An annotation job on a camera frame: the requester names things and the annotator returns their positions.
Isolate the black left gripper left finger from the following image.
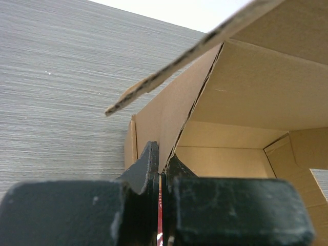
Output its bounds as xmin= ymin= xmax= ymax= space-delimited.
xmin=1 ymin=141 xmax=159 ymax=245

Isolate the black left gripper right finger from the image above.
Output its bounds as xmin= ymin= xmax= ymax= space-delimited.
xmin=162 ymin=156 xmax=315 ymax=245

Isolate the brown cardboard box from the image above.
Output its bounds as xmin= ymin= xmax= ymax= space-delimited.
xmin=105 ymin=1 xmax=327 ymax=245

